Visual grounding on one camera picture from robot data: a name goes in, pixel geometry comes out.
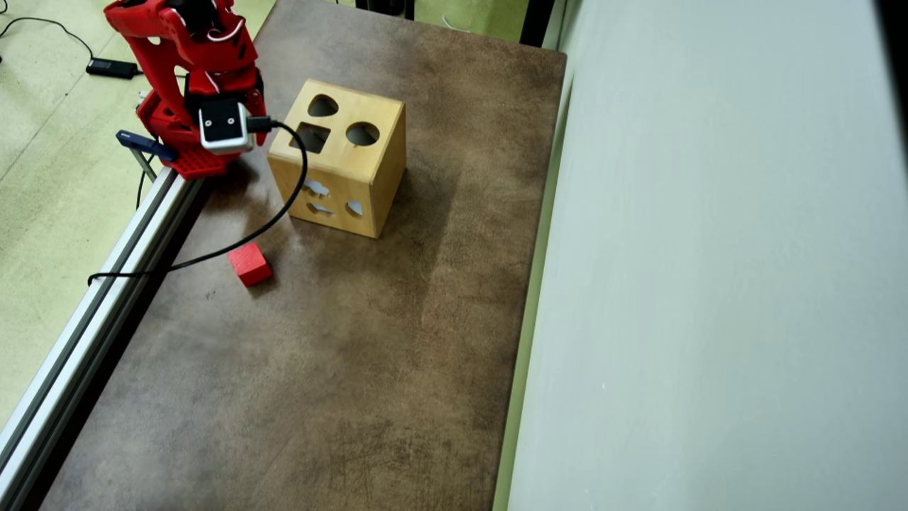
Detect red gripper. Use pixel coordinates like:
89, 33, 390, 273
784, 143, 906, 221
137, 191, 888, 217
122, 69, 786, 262
184, 66, 270, 148

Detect red cube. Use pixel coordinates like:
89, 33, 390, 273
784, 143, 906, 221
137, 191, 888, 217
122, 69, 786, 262
227, 242, 274, 287

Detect wooden shape sorter box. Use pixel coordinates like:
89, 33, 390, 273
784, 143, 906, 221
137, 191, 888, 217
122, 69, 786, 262
268, 78, 407, 239

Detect black power adapter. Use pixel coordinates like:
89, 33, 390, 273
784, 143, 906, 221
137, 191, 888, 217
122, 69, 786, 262
85, 58, 138, 80

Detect thick black camera cable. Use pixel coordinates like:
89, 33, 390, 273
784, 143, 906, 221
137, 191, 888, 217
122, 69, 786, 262
87, 116, 309, 287

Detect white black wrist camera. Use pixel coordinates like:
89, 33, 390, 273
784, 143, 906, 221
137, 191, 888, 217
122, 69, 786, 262
198, 98, 255, 155

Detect blue handled clamp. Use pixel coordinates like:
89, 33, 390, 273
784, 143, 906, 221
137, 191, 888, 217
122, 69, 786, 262
116, 130, 178, 182

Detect thin black floor cable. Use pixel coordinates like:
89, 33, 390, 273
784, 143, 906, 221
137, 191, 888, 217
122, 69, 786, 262
0, 16, 94, 61

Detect aluminium profile rail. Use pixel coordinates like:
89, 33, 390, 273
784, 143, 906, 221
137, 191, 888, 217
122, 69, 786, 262
0, 165, 206, 511

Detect dark vertical post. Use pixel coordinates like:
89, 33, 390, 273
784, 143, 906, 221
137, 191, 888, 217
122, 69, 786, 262
520, 0, 555, 49

